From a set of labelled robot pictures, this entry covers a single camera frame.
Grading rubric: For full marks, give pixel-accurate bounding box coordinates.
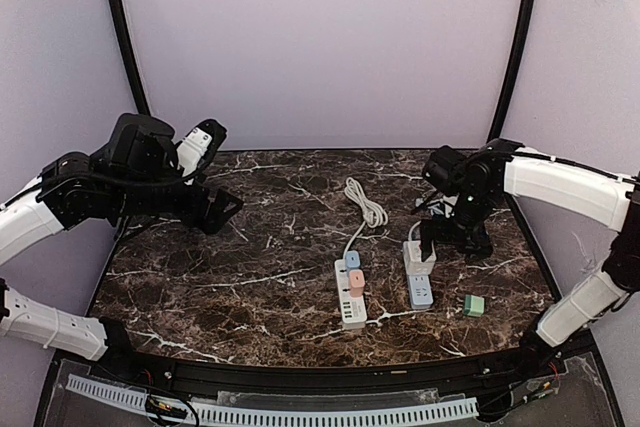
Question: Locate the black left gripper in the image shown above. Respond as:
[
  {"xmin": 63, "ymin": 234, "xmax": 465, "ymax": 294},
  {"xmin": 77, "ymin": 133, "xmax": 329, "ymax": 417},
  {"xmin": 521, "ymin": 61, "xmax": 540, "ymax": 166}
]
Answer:
[{"xmin": 108, "ymin": 153, "xmax": 244, "ymax": 234}]

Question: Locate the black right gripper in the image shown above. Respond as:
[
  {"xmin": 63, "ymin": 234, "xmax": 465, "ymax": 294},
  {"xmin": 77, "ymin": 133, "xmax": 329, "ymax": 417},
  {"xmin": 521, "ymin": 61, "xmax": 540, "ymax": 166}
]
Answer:
[{"xmin": 420, "ymin": 189, "xmax": 496, "ymax": 265}]

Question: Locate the white cube socket adapter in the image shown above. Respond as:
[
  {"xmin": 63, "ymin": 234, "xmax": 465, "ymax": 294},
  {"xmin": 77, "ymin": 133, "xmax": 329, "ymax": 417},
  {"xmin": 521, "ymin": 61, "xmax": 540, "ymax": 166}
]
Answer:
[{"xmin": 403, "ymin": 240, "xmax": 437, "ymax": 275}]

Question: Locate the grey blue power strip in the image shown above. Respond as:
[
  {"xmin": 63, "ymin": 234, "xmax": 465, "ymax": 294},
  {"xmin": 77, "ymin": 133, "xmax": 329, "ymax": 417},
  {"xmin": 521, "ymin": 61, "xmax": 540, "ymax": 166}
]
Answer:
[{"xmin": 406, "ymin": 274, "xmax": 434, "ymax": 310}]

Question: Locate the green plug charger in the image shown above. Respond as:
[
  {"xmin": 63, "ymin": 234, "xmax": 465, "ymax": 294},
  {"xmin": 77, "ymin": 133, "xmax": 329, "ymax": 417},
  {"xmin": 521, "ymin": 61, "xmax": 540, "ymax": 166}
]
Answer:
[{"xmin": 463, "ymin": 294, "xmax": 485, "ymax": 318}]

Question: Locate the blue plug charger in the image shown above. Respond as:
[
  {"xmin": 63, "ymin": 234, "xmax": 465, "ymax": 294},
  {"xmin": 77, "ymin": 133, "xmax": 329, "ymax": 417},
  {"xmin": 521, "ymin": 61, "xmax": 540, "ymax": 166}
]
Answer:
[{"xmin": 344, "ymin": 250, "xmax": 361, "ymax": 271}]

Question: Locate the pink plug charger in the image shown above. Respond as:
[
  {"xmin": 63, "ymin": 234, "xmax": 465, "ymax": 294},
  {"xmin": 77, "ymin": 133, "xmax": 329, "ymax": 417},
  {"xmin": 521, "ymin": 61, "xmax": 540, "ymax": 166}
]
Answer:
[{"xmin": 348, "ymin": 269, "xmax": 366, "ymax": 298}]

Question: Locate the white power strip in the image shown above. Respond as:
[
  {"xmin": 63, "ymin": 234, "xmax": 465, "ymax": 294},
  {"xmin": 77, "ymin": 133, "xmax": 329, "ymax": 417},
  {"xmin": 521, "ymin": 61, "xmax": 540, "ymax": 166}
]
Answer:
[{"xmin": 334, "ymin": 259, "xmax": 367, "ymax": 330}]

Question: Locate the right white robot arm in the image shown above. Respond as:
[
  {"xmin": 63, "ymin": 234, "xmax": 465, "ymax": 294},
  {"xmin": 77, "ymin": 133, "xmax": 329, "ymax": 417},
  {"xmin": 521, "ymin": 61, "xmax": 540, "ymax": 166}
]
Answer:
[{"xmin": 419, "ymin": 138, "xmax": 639, "ymax": 381}]

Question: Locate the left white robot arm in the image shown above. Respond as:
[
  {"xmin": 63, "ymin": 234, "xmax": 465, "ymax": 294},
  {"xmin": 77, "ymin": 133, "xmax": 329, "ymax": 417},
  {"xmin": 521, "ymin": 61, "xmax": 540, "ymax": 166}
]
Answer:
[{"xmin": 1, "ymin": 114, "xmax": 243, "ymax": 383}]

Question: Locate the small circuit board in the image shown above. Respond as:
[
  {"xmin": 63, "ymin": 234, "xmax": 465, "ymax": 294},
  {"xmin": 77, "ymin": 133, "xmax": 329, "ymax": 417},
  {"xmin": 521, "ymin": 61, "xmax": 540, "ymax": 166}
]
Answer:
[{"xmin": 145, "ymin": 396, "xmax": 188, "ymax": 419}]

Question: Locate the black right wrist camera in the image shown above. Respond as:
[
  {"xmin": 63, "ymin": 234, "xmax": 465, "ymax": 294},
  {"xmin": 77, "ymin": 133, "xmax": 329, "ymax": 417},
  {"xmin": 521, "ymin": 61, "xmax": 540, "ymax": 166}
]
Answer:
[{"xmin": 422, "ymin": 145, "xmax": 467, "ymax": 196}]

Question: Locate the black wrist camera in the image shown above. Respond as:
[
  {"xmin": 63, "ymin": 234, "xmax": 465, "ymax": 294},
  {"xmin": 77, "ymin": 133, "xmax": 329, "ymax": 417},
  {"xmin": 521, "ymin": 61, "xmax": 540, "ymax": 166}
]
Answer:
[
  {"xmin": 102, "ymin": 113, "xmax": 178, "ymax": 176},
  {"xmin": 422, "ymin": 145, "xmax": 467, "ymax": 196}
]

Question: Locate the white power strip cable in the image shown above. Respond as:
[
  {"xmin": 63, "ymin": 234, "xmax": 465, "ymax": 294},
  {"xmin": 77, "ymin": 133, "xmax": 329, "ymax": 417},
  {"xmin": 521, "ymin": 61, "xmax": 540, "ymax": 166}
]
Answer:
[{"xmin": 339, "ymin": 176, "xmax": 390, "ymax": 259}]

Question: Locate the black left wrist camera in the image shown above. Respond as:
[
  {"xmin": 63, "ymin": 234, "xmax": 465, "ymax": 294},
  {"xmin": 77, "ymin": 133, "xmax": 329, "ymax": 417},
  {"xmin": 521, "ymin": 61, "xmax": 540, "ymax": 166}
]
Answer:
[{"xmin": 102, "ymin": 113, "xmax": 178, "ymax": 176}]

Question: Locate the black front rail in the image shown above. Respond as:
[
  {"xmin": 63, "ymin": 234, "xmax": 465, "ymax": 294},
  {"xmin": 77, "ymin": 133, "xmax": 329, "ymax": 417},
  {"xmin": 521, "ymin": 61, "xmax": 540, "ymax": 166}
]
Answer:
[{"xmin": 132, "ymin": 333, "xmax": 594, "ymax": 399}]

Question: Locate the white slotted cable duct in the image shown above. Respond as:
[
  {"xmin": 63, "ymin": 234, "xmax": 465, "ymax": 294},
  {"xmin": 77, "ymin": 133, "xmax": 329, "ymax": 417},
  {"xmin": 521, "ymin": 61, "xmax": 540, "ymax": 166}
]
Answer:
[{"xmin": 66, "ymin": 373, "xmax": 479, "ymax": 426}]

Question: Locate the left black frame post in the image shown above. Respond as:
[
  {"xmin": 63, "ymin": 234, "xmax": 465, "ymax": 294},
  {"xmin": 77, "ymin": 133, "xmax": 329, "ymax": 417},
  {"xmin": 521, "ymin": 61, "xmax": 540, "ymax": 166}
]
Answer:
[{"xmin": 108, "ymin": 0, "xmax": 151, "ymax": 115}]

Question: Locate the black frame post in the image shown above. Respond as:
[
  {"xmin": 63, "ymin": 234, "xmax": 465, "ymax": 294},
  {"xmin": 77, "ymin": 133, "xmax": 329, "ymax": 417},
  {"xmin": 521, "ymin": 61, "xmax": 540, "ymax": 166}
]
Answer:
[
  {"xmin": 108, "ymin": 0, "xmax": 151, "ymax": 115},
  {"xmin": 487, "ymin": 0, "xmax": 535, "ymax": 142}
]

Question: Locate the right black frame post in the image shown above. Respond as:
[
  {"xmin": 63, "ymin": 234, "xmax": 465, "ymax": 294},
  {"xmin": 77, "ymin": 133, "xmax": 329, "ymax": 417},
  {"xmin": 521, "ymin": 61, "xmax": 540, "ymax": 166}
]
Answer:
[{"xmin": 487, "ymin": 0, "xmax": 535, "ymax": 142}]

